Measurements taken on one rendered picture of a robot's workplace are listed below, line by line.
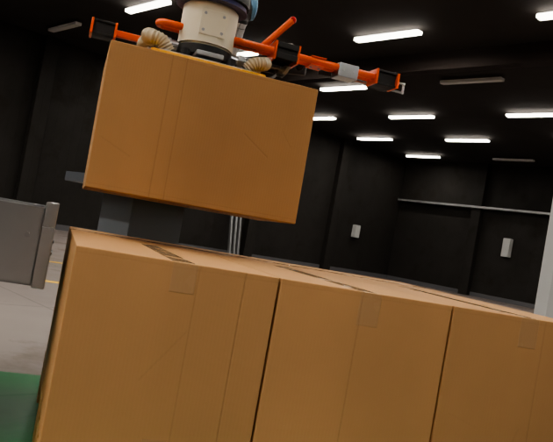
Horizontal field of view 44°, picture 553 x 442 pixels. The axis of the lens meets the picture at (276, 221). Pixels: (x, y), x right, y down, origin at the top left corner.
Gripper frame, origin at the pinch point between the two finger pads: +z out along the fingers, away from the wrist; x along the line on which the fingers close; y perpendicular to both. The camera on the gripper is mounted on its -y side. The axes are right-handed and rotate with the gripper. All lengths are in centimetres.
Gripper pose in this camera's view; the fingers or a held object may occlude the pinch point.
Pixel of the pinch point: (291, 56)
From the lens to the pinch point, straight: 226.1
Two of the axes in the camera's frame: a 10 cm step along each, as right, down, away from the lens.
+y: -9.4, -1.8, -3.0
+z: 3.0, 0.3, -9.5
